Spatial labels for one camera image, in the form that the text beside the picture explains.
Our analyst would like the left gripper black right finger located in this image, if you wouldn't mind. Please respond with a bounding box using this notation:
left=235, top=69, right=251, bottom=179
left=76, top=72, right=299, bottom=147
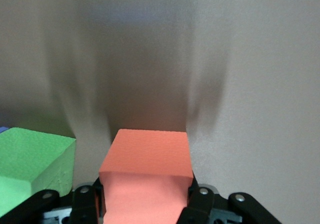
left=178, top=171, right=283, bottom=224

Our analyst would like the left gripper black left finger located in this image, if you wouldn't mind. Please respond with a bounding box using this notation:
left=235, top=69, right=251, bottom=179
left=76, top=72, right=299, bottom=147
left=2, top=175, right=107, bottom=224

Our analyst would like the green foam cube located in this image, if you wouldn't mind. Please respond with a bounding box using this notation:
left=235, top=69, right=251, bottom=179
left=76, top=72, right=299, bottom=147
left=0, top=127, right=77, bottom=217

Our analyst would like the orange foam cube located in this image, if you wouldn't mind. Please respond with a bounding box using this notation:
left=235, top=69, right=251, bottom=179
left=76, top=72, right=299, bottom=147
left=98, top=128, right=195, bottom=224

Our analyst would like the brown paper table cover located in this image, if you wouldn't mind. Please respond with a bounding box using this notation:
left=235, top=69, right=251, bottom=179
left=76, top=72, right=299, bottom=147
left=0, top=0, right=320, bottom=224

